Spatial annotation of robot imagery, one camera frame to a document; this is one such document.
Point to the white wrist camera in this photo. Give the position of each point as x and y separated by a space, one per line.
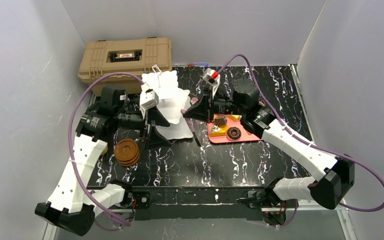
148 99
212 77

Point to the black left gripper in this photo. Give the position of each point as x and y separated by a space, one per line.
146 126

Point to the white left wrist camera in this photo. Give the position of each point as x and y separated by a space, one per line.
148 99

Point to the yellow mug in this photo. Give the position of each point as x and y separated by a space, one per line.
104 151

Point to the chocolate donut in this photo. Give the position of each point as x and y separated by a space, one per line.
233 133

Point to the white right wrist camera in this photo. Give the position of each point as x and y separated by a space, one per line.
212 77

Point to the aluminium frame rail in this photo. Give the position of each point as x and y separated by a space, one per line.
188 203

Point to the stack of brown wooden coasters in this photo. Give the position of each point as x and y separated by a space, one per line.
127 152

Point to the yellow cake slice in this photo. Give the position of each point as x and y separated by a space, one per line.
217 131

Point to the white three-tier cake stand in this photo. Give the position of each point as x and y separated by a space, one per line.
172 100

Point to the tan plastic tool case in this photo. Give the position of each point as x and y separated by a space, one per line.
135 56

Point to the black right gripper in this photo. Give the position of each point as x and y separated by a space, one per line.
208 106

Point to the orange biscuit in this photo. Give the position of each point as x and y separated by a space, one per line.
234 117

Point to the pink serving tray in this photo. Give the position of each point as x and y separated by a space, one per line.
246 135

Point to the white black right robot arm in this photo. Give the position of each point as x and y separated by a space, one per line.
331 176

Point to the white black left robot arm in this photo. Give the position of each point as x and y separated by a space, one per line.
71 206

